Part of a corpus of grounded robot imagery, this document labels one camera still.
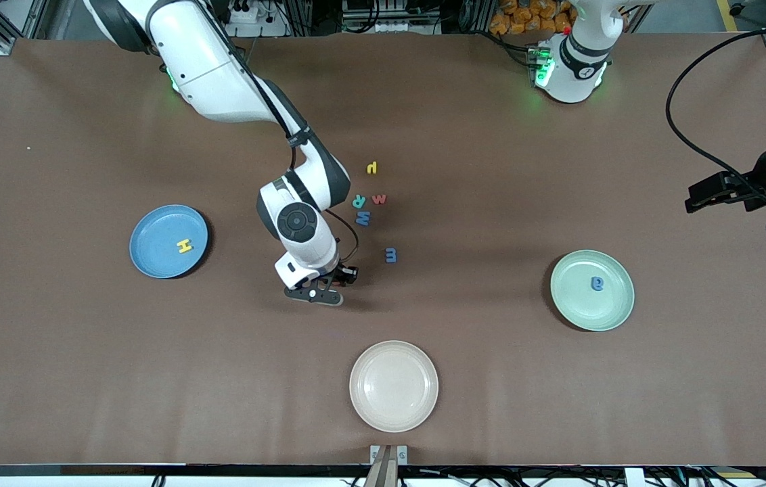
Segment pile of orange objects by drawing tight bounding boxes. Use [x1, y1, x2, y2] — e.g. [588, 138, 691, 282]
[489, 0, 573, 37]

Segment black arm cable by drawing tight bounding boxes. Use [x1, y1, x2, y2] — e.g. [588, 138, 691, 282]
[666, 28, 766, 183]
[207, 14, 360, 264]

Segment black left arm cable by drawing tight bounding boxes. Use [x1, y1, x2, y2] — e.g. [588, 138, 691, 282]
[666, 28, 766, 183]

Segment cream plate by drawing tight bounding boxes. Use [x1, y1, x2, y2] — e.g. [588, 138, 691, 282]
[349, 340, 439, 434]

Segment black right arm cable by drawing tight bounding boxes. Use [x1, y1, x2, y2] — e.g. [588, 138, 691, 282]
[207, 14, 360, 264]

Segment white electronics box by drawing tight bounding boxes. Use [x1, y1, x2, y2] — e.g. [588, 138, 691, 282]
[341, 0, 419, 33]

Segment white power strip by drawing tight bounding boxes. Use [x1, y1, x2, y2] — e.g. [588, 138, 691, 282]
[224, 0, 261, 25]

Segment green plate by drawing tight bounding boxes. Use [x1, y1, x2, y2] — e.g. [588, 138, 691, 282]
[550, 250, 635, 332]

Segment blue plate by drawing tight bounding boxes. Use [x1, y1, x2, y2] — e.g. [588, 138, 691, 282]
[129, 204, 209, 279]

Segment metal table edge bracket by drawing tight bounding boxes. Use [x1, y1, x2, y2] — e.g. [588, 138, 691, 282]
[369, 444, 408, 487]

